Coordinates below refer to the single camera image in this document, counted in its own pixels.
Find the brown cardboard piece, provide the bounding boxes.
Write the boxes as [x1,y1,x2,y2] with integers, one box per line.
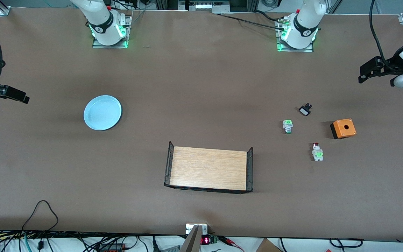
[256,238,283,252]

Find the black cable by cardboard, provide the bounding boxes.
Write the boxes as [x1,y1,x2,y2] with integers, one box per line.
[329,238,363,248]

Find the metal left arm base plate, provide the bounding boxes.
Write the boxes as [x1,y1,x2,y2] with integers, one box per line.
[277,17,314,53]

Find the red push button switch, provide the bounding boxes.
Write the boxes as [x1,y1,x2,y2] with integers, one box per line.
[311,142,324,162]

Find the metal frame with lights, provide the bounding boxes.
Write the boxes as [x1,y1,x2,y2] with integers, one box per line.
[179,0,231,14]

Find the tangled black cable bundle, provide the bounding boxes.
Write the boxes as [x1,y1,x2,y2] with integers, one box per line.
[0,229,188,252]

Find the silver metal bracket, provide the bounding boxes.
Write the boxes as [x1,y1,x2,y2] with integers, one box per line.
[186,223,208,235]

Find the light blue round plate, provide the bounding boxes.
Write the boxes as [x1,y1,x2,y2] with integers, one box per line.
[84,95,122,131]

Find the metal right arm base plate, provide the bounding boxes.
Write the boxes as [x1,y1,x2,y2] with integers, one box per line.
[92,14,132,49]

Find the wooden tray black mesh sides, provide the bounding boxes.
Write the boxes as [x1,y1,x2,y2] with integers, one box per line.
[163,141,254,194]

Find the black cable to arm base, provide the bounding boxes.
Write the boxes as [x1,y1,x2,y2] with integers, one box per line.
[219,12,288,30]

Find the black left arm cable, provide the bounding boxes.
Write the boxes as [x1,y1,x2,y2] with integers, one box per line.
[369,0,393,69]

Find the grey metal beam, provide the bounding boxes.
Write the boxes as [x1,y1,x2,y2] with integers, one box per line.
[179,225,202,252]

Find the thin black looped cable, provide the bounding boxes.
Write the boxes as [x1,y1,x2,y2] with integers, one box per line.
[21,200,59,232]

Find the red clip test leads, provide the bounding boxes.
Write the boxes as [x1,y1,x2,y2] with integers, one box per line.
[219,236,246,252]

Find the black rectangular switch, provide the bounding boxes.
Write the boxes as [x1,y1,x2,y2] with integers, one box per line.
[298,103,313,117]

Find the orange button enclosure box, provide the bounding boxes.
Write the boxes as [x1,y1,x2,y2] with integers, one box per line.
[330,118,357,140]

